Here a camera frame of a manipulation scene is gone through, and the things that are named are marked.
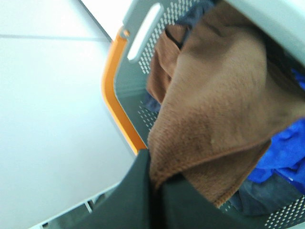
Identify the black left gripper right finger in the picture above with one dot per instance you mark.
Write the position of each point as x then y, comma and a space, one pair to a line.
185, 208

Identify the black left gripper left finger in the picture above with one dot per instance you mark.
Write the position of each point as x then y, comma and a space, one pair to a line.
129, 206

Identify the brown towel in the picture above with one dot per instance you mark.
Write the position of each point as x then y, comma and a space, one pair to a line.
227, 98

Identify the blue towel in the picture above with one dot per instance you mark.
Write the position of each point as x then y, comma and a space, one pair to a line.
285, 157

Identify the grey perforated plastic basket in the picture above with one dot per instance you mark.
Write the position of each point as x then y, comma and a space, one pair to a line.
123, 88

